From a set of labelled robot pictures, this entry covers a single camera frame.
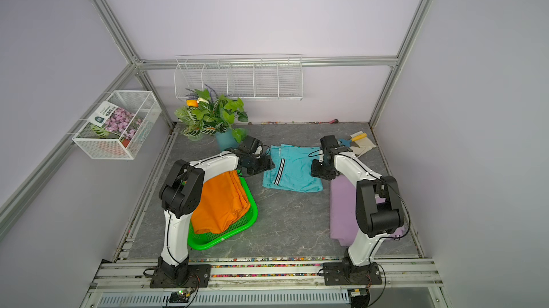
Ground aluminium rail frame front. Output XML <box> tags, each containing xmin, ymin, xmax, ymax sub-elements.
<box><xmin>81</xmin><ymin>257</ymin><xmax>451</xmax><ymax>307</ymax></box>

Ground purple flower picture card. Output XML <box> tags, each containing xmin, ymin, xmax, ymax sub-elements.
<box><xmin>87</xmin><ymin>101</ymin><xmax>142</xmax><ymax>142</ymax></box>

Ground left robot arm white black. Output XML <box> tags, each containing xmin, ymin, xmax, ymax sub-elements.
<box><xmin>158</xmin><ymin>136</ymin><xmax>275</xmax><ymax>279</ymax></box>

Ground blue garden fork yellow handle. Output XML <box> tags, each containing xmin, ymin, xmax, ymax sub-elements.
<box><xmin>338</xmin><ymin>132</ymin><xmax>367</xmax><ymax>147</ymax></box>

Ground white wire side basket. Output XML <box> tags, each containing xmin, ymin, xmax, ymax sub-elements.
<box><xmin>72</xmin><ymin>90</ymin><xmax>162</xmax><ymax>160</ymax></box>

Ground green plastic basket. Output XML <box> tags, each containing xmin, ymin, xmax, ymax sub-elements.
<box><xmin>188</xmin><ymin>171</ymin><xmax>258</xmax><ymax>251</ymax></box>

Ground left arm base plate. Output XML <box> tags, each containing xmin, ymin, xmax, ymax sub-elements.
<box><xmin>150</xmin><ymin>264</ymin><xmax>212</xmax><ymax>289</ymax></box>

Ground orange pants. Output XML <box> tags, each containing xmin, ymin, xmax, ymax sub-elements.
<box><xmin>191</xmin><ymin>171</ymin><xmax>251</xmax><ymax>235</ymax></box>

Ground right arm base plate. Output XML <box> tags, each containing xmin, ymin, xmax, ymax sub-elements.
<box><xmin>320</xmin><ymin>262</ymin><xmax>383</xmax><ymax>287</ymax></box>

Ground purple pants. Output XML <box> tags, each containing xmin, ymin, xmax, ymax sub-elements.
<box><xmin>330</xmin><ymin>176</ymin><xmax>404</xmax><ymax>246</ymax></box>

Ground potted green plant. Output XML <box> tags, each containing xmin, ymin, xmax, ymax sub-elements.
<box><xmin>174</xmin><ymin>85</ymin><xmax>249</xmax><ymax>143</ymax></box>

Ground white wire wall shelf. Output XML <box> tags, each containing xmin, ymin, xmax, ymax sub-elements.
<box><xmin>174</xmin><ymin>53</ymin><xmax>304</xmax><ymax>100</ymax></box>

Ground teal pants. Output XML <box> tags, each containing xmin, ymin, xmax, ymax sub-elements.
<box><xmin>262</xmin><ymin>144</ymin><xmax>323</xmax><ymax>193</ymax></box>

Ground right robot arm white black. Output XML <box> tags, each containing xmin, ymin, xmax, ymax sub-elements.
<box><xmin>311</xmin><ymin>135</ymin><xmax>407</xmax><ymax>267</ymax></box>

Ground cream gardening glove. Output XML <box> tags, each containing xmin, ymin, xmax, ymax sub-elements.
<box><xmin>350</xmin><ymin>137</ymin><xmax>377</xmax><ymax>157</ymax></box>

